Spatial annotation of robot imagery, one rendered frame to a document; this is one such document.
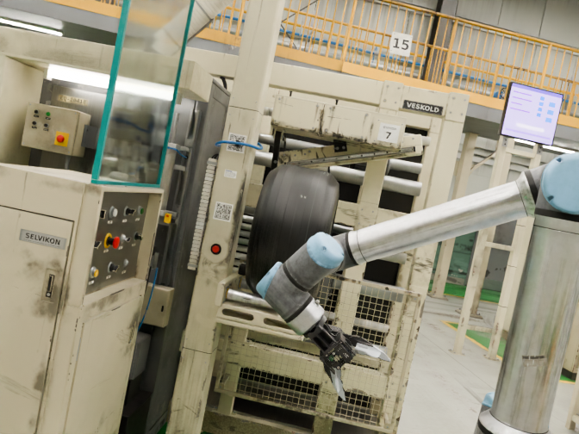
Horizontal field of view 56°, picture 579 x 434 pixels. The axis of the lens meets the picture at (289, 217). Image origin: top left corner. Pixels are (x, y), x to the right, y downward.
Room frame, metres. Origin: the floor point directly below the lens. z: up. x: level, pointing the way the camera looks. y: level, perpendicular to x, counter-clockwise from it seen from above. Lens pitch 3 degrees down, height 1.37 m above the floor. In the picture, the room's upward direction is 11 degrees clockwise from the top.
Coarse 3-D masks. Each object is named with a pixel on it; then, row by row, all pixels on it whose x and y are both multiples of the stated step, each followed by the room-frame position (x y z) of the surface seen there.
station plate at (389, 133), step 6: (384, 126) 2.45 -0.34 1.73; (390, 126) 2.45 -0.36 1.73; (396, 126) 2.44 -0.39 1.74; (378, 132) 2.45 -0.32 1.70; (384, 132) 2.45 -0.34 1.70; (390, 132) 2.45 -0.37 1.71; (396, 132) 2.44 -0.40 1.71; (378, 138) 2.45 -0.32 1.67; (384, 138) 2.45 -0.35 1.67; (390, 138) 2.45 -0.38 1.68; (396, 138) 2.44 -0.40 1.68
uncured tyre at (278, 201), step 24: (288, 168) 2.20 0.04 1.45; (264, 192) 2.10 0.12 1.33; (288, 192) 2.08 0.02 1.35; (312, 192) 2.08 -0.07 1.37; (336, 192) 2.16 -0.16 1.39; (264, 216) 2.04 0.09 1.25; (288, 216) 2.03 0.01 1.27; (312, 216) 2.03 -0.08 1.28; (264, 240) 2.03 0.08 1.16; (288, 240) 2.02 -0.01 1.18; (264, 264) 2.05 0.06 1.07; (312, 288) 2.10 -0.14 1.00
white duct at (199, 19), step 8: (200, 0) 2.56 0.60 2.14; (208, 0) 2.56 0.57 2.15; (216, 0) 2.56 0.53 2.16; (224, 0) 2.57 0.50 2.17; (232, 0) 2.60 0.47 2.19; (200, 8) 2.56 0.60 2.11; (208, 8) 2.56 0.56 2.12; (216, 8) 2.58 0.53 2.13; (224, 8) 2.62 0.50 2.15; (192, 16) 2.57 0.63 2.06; (200, 16) 2.57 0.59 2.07; (208, 16) 2.59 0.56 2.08; (192, 24) 2.58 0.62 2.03; (200, 24) 2.60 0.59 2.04; (192, 32) 2.60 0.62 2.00
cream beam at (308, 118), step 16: (288, 96) 2.50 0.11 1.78; (272, 112) 2.50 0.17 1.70; (288, 112) 2.49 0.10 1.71; (304, 112) 2.49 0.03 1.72; (320, 112) 2.48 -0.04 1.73; (336, 112) 2.47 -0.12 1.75; (352, 112) 2.47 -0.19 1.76; (368, 112) 2.46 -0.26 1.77; (288, 128) 2.52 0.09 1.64; (304, 128) 2.49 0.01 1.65; (320, 128) 2.49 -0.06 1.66; (336, 128) 2.47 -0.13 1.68; (352, 128) 2.46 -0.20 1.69; (368, 128) 2.46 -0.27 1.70; (400, 128) 2.44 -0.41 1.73; (368, 144) 2.49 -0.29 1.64; (384, 144) 2.45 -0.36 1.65; (400, 144) 2.45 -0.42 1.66
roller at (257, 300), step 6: (228, 288) 2.19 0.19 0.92; (228, 294) 2.16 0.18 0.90; (234, 294) 2.16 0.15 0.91; (240, 294) 2.16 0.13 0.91; (246, 294) 2.16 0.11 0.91; (252, 294) 2.16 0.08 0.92; (258, 294) 2.17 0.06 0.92; (234, 300) 2.17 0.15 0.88; (240, 300) 2.16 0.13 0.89; (246, 300) 2.16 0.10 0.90; (252, 300) 2.15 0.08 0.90; (258, 300) 2.15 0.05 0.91; (264, 300) 2.15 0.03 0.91; (258, 306) 2.16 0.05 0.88; (264, 306) 2.15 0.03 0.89; (270, 306) 2.15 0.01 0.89
